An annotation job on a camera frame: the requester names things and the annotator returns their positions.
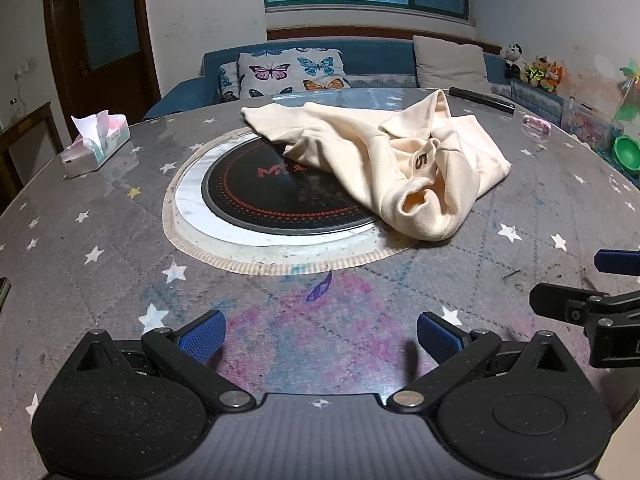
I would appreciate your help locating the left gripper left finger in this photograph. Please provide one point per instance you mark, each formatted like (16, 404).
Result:
(182, 357)

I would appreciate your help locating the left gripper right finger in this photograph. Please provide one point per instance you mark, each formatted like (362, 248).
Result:
(461, 358)

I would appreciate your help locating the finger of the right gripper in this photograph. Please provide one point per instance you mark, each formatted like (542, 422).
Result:
(617, 261)
(583, 307)

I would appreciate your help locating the cream beige garment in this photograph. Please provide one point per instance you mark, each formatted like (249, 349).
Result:
(419, 169)

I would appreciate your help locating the green plastic bowl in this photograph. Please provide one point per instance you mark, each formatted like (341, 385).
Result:
(627, 152)

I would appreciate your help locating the clear plastic toy box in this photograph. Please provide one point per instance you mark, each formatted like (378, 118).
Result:
(589, 125)

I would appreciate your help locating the grey star patterned tablecloth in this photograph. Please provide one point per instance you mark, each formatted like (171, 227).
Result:
(93, 252)

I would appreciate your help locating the pink small cloth item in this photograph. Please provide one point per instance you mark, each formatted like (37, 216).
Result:
(536, 125)

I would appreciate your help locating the colourful pinwheel toy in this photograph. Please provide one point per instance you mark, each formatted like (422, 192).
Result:
(629, 107)

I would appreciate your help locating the black round induction cooktop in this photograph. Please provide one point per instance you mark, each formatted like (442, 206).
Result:
(253, 186)

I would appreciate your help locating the orange fox plush toy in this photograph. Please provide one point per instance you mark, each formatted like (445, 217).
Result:
(553, 78)

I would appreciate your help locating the black remote control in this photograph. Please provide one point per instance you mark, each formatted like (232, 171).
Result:
(484, 99)

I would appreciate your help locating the yellow bear plush toy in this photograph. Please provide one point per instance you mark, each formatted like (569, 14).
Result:
(536, 72)

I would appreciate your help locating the panda plush toy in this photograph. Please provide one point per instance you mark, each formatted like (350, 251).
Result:
(514, 62)

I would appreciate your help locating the pink white tissue pack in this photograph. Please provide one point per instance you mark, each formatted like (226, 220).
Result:
(100, 136)

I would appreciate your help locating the dark wooden side table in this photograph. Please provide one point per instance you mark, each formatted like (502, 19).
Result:
(26, 146)

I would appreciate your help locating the grey plain cushion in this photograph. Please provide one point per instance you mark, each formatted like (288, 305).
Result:
(441, 64)

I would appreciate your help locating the butterfly print pillow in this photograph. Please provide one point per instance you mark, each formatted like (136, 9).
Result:
(275, 72)

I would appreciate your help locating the blue sofa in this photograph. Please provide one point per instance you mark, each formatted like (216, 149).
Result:
(368, 63)

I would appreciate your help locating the dark wooden door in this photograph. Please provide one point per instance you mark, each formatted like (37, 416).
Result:
(101, 58)

